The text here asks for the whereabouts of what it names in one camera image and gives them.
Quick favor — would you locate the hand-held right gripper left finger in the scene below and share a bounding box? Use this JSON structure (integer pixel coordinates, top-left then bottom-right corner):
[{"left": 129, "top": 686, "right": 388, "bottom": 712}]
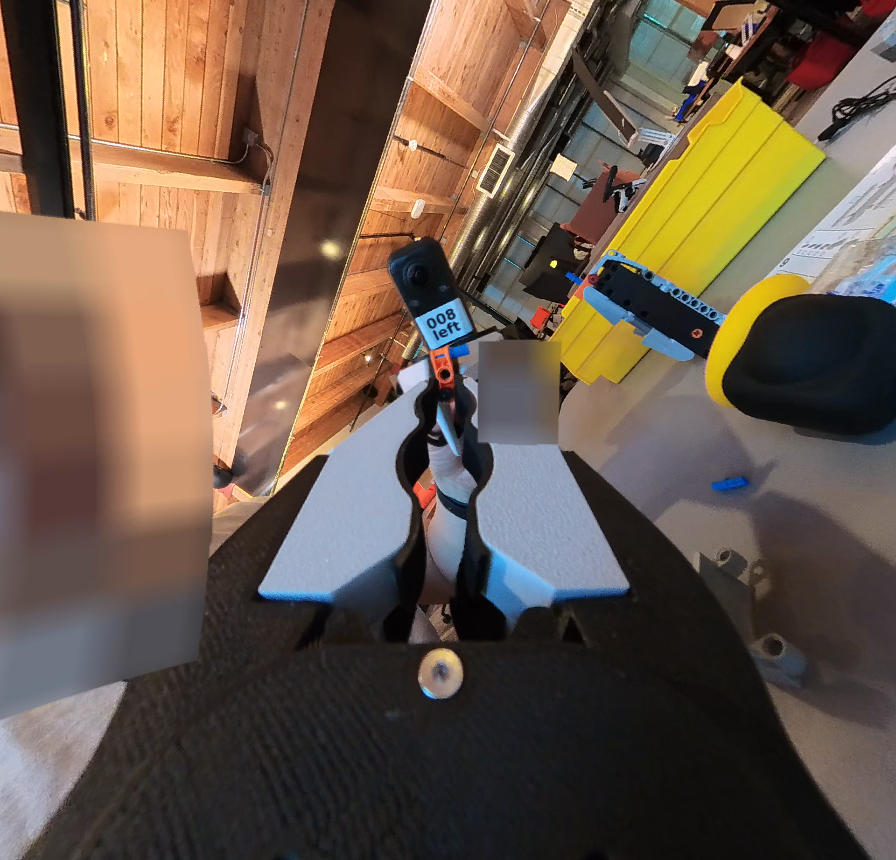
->
[{"left": 258, "top": 380, "right": 429, "bottom": 640}]

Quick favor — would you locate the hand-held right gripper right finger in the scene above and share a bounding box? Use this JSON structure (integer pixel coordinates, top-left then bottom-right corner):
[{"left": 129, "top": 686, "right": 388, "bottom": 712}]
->
[{"left": 454, "top": 383, "right": 632, "bottom": 640}]

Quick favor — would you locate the grey desk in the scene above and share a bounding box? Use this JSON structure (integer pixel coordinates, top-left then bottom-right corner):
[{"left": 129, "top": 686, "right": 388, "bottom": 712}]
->
[{"left": 560, "top": 30, "right": 896, "bottom": 860}]

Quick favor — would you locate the white air vent grille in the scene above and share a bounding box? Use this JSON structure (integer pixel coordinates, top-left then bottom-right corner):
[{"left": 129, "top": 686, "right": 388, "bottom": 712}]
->
[{"left": 475, "top": 143, "right": 517, "bottom": 197}]

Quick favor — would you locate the black grey brick assembly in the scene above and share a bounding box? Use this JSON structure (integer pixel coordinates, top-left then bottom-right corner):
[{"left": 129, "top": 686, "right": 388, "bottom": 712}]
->
[{"left": 582, "top": 250, "right": 728, "bottom": 363}]

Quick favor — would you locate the grey angled brick piece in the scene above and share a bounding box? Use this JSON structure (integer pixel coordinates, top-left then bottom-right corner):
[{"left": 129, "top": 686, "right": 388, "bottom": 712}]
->
[{"left": 696, "top": 548, "right": 807, "bottom": 689}]

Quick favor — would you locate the yellow parts bin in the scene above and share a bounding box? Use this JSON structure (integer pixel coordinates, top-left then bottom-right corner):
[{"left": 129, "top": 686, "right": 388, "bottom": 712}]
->
[{"left": 556, "top": 77, "right": 828, "bottom": 386}]

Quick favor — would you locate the black rubber tyre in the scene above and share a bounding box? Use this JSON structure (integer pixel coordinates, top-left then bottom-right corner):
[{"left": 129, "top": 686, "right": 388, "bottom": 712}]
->
[{"left": 721, "top": 293, "right": 896, "bottom": 447}]

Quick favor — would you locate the person's white shirt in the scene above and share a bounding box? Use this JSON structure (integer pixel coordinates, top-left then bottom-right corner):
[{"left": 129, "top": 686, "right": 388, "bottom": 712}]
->
[{"left": 0, "top": 681, "right": 130, "bottom": 860}]

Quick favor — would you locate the clear sanitizer bottle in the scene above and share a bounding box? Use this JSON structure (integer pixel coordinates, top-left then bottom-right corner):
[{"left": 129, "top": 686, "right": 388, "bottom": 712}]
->
[{"left": 829, "top": 254, "right": 896, "bottom": 302}]

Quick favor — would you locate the open instruction booklet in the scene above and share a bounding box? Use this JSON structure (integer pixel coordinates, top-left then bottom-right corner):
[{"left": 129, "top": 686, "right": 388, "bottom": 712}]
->
[{"left": 776, "top": 163, "right": 896, "bottom": 281}]

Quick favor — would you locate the silver ventilation duct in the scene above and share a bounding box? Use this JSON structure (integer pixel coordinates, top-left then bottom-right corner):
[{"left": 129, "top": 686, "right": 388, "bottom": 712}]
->
[{"left": 448, "top": 55, "right": 596, "bottom": 287}]

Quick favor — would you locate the yellow foam ring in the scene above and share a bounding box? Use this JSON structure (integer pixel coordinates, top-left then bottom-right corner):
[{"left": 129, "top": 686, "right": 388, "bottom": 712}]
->
[{"left": 704, "top": 274, "right": 813, "bottom": 410}]

